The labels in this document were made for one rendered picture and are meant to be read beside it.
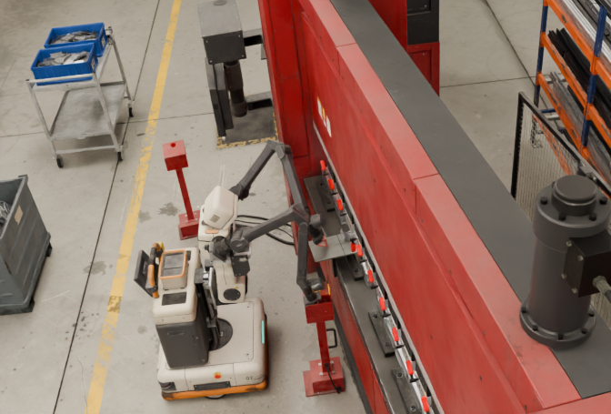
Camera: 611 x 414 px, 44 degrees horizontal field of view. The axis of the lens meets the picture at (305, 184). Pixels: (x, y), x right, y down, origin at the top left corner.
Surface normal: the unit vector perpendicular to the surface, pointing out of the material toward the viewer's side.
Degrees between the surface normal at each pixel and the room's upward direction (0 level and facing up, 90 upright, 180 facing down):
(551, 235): 90
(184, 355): 90
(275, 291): 0
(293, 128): 90
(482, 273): 0
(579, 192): 0
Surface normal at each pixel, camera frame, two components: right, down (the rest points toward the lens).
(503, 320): -0.10, -0.79
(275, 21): 0.22, 0.58
